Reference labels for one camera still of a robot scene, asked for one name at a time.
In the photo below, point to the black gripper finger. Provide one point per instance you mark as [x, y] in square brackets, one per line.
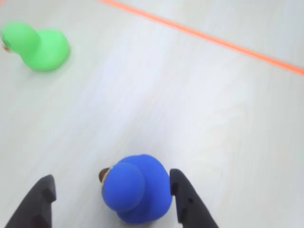
[190, 209]
[35, 204]

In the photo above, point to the blue rubber duck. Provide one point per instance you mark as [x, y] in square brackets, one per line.
[133, 190]

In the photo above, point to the green rubber duck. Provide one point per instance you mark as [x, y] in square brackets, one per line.
[40, 47]

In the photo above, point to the orange tape strip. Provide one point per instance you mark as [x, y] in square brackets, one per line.
[213, 39]

